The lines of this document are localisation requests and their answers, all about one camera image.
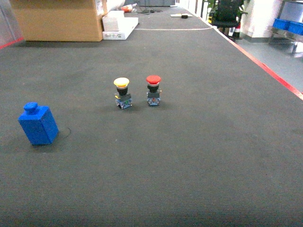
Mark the yellow mushroom push button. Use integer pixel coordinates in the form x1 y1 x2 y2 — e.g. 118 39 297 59
114 78 132 110

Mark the red mushroom push button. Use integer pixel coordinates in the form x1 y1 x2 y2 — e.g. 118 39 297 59
146 75 161 106

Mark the black office chair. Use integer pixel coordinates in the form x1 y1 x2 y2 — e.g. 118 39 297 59
208 0 246 28

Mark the blue block part with knob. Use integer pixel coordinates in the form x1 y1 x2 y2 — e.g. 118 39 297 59
18 102 59 145

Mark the stainless steel flow rack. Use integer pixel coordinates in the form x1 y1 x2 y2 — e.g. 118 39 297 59
268 0 303 54

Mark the red conveyor side frame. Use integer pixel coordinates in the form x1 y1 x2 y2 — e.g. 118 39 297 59
187 9 303 100

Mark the large cardboard box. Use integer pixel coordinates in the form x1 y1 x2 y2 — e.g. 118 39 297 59
10 0 107 42

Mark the black conveyor belt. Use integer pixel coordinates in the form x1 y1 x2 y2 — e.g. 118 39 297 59
0 8 303 227

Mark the white box on flat box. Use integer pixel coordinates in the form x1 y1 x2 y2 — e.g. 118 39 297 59
102 10 125 32

